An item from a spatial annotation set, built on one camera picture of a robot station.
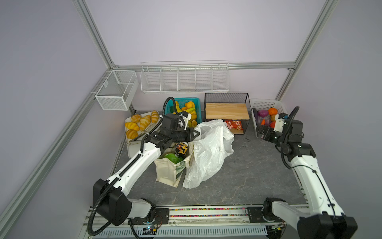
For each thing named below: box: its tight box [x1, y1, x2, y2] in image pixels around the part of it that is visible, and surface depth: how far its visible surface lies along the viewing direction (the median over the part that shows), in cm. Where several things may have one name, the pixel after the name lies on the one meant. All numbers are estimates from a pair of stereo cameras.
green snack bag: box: [164, 153, 184, 164], surface depth 81 cm
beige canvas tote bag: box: [154, 141, 194, 188], surface depth 75 cm
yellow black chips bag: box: [174, 141, 189, 159], surface depth 82 cm
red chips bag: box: [224, 119, 244, 131], surface depth 107 cm
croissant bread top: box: [130, 114, 142, 123], surface depth 114 cm
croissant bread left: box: [124, 121, 140, 131], surface depth 111 cm
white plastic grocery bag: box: [182, 119, 235, 190], surface depth 69 cm
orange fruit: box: [184, 101, 195, 109], surface depth 115 cm
